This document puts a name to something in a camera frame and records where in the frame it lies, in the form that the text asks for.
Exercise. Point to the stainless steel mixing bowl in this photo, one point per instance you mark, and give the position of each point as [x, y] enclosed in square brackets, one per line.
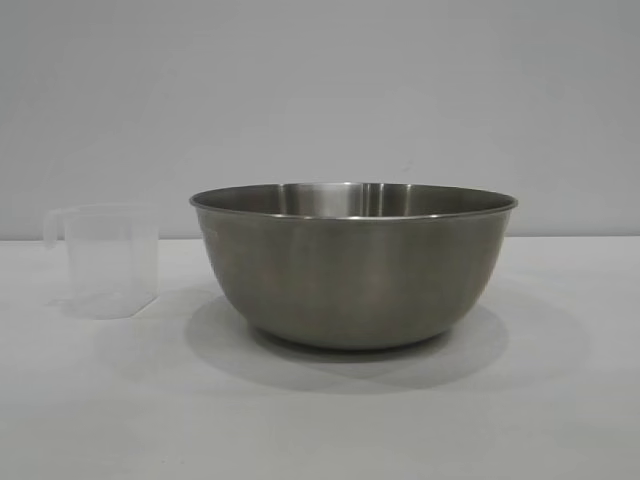
[350, 270]

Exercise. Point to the translucent plastic measuring cup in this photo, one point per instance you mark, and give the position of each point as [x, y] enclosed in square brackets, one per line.
[110, 260]

